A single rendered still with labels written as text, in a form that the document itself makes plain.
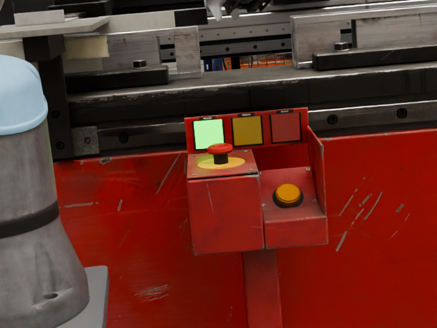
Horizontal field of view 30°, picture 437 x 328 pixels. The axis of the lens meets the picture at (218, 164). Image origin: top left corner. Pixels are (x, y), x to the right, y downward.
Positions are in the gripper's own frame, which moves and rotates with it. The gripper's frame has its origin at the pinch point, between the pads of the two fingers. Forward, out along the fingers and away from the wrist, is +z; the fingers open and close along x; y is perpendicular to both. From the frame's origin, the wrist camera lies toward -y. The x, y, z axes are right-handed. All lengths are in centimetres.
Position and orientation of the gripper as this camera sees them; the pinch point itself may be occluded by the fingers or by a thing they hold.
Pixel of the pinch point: (211, 3)
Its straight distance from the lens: 152.2
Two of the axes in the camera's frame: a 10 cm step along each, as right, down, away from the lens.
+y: 3.3, 9.2, -2.2
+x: 8.5, -1.9, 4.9
